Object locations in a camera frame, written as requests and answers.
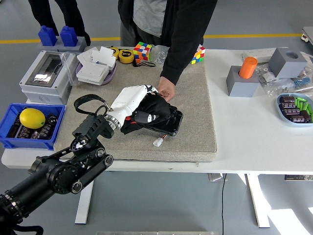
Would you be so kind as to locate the person's left hand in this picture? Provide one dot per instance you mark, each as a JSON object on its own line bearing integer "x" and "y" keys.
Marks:
{"x": 168, "y": 88}

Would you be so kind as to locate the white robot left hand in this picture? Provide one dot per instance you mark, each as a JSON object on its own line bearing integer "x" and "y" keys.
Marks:
{"x": 127, "y": 100}

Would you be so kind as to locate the black rag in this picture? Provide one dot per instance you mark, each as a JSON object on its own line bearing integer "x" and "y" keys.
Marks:
{"x": 156, "y": 105}

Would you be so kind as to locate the black glossy panel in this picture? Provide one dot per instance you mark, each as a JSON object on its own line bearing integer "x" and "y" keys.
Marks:
{"x": 172, "y": 120}

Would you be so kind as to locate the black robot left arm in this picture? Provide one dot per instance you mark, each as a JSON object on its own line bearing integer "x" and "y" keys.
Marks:
{"x": 61, "y": 176}

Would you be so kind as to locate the black table control panel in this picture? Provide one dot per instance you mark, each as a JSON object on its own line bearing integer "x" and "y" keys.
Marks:
{"x": 298, "y": 178}

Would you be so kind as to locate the purple tray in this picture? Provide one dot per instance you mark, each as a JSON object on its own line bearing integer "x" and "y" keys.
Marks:
{"x": 110, "y": 77}

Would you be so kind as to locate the clear bag of screws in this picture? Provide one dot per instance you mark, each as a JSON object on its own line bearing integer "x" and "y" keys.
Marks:
{"x": 159, "y": 55}

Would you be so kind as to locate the grey-brown mat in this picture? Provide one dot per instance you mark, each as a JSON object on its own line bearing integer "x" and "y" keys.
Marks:
{"x": 190, "y": 122}

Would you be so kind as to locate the colourful puzzle cube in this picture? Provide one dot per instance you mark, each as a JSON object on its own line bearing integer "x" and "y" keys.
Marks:
{"x": 198, "y": 55}
{"x": 143, "y": 50}

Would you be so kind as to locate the yellow tape measure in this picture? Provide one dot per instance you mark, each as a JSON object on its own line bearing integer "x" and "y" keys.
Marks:
{"x": 126, "y": 55}
{"x": 114, "y": 52}

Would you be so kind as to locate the white small plates pile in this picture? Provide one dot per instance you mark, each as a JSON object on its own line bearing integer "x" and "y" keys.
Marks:
{"x": 102, "y": 55}

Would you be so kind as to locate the person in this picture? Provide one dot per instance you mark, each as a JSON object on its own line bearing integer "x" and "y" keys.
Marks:
{"x": 181, "y": 29}
{"x": 71, "y": 14}

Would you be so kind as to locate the clear empty plastic bag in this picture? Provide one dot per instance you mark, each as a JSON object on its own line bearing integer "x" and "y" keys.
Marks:
{"x": 69, "y": 71}

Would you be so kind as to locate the grey two-slot base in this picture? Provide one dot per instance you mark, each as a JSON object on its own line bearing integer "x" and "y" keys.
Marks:
{"x": 82, "y": 45}

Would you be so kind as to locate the grey block holding cylinder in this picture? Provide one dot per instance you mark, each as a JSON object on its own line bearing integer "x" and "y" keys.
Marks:
{"x": 240, "y": 88}

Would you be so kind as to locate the orange cylinder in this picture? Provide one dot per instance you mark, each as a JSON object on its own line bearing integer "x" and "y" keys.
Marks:
{"x": 248, "y": 67}

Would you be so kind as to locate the blue bottle-shaped block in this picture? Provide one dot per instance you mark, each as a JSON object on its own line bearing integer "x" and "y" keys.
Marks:
{"x": 69, "y": 36}
{"x": 47, "y": 35}

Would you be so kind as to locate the yellow lemon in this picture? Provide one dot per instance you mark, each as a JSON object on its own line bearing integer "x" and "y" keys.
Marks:
{"x": 31, "y": 118}

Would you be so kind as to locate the grey under-table box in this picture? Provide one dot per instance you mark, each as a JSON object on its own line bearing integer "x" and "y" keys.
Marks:
{"x": 216, "y": 177}

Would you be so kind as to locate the clear bag of metal parts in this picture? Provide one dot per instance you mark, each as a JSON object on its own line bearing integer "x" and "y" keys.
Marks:
{"x": 276, "y": 85}

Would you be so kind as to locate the white table leg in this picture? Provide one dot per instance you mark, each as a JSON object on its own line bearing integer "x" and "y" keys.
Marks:
{"x": 259, "y": 200}
{"x": 84, "y": 203}

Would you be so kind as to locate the light blue dish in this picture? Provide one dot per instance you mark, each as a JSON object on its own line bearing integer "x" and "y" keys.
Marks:
{"x": 283, "y": 120}

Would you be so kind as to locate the grey block with round hole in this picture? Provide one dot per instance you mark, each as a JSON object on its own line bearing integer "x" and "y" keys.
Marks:
{"x": 286, "y": 64}

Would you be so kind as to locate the blue plastic bin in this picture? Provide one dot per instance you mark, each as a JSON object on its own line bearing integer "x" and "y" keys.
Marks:
{"x": 7, "y": 143}

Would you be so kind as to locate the green battery cell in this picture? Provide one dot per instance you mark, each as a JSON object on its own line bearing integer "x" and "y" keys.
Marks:
{"x": 310, "y": 109}
{"x": 297, "y": 102}
{"x": 302, "y": 100}
{"x": 305, "y": 107}

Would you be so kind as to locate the clear bag of blue resistors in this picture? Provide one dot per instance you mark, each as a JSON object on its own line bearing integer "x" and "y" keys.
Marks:
{"x": 303, "y": 82}

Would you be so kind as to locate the white switch plate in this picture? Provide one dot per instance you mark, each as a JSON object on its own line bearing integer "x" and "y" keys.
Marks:
{"x": 91, "y": 72}

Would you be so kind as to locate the grey electrical enclosure box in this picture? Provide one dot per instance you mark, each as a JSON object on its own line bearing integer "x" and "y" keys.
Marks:
{"x": 31, "y": 85}

